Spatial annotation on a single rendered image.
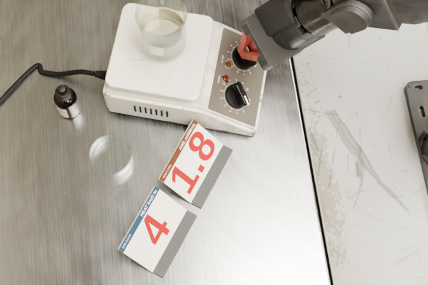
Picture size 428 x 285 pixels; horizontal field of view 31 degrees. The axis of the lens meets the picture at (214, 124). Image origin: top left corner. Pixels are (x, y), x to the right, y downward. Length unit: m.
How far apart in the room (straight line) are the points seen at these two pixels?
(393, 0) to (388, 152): 0.33
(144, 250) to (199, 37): 0.27
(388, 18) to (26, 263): 0.53
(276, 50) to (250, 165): 0.18
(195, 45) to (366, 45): 0.26
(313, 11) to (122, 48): 0.26
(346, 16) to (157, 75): 0.28
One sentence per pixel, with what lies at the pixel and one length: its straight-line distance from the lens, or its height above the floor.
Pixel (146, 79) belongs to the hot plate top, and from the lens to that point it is 0.97.
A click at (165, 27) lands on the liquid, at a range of 0.95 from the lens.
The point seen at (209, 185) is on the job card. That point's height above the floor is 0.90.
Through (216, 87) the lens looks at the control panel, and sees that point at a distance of 0.99.
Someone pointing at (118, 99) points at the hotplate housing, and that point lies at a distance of 0.99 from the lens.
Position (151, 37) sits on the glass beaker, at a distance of 0.91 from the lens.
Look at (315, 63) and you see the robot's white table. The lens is 1.09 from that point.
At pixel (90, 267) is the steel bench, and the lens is 0.99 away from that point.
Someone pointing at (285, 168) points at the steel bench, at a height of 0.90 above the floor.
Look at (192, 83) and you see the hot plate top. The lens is 0.96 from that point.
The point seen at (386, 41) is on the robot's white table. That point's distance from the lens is 1.12.
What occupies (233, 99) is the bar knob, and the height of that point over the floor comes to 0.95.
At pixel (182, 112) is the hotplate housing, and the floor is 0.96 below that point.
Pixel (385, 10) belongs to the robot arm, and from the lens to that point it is 0.79.
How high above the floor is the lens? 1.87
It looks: 69 degrees down
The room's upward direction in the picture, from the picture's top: 4 degrees clockwise
